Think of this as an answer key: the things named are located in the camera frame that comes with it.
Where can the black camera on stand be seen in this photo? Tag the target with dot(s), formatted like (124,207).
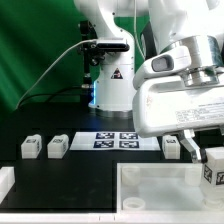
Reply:
(94,51)

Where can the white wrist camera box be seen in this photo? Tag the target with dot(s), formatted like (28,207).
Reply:
(173,61)

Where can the white sheet with markers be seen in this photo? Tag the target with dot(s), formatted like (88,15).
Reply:
(113,141)

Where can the green backdrop curtain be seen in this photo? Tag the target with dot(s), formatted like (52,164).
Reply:
(36,37)

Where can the white block left edge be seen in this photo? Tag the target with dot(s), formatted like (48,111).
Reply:
(7,180)

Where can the white square tabletop tray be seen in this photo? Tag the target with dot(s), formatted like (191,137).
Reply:
(144,187)

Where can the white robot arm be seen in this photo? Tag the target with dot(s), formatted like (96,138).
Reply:
(206,68)

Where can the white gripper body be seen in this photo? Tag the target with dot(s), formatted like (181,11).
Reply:
(165,105)

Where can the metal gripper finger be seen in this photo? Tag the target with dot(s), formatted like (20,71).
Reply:
(186,139)

